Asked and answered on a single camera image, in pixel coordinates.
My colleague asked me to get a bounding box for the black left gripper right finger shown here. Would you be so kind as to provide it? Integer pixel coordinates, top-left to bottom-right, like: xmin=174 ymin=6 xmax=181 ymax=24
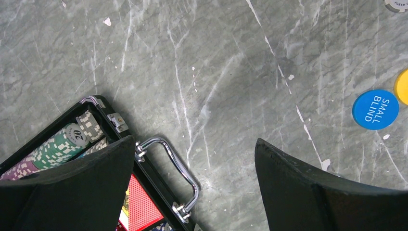
xmin=255 ymin=139 xmax=408 ymax=231

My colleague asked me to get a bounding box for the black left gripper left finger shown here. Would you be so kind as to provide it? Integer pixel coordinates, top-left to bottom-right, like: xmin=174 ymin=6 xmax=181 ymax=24
xmin=0 ymin=135 xmax=135 ymax=231

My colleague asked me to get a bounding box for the red playing card deck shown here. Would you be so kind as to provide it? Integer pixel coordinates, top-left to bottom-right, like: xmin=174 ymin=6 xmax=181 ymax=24
xmin=116 ymin=175 xmax=165 ymax=231

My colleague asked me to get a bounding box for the grey white poker chip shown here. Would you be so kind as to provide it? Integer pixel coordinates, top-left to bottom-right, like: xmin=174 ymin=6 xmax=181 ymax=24
xmin=383 ymin=0 xmax=408 ymax=13

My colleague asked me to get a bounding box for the blue grey chip row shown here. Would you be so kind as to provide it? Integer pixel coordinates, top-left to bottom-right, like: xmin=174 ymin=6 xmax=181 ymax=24
xmin=78 ymin=138 xmax=109 ymax=158

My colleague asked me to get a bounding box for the black aluminium poker case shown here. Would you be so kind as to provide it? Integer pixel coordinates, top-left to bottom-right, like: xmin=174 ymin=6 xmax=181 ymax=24
xmin=0 ymin=95 xmax=200 ymax=231

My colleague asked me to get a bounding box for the green purple chip row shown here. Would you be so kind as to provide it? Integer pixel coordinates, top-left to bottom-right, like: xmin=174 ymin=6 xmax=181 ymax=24
xmin=0 ymin=110 xmax=103 ymax=180

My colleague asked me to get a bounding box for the yellow blue chip row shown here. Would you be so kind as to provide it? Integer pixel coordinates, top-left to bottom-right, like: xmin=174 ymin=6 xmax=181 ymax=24
xmin=151 ymin=222 xmax=174 ymax=231

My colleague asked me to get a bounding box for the blue small blind button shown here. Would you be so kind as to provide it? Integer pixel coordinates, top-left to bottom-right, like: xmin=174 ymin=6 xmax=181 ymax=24
xmin=352 ymin=90 xmax=399 ymax=130

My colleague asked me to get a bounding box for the yellow big blind button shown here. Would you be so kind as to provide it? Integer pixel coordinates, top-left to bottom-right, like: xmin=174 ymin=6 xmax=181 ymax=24
xmin=394 ymin=69 xmax=408 ymax=105

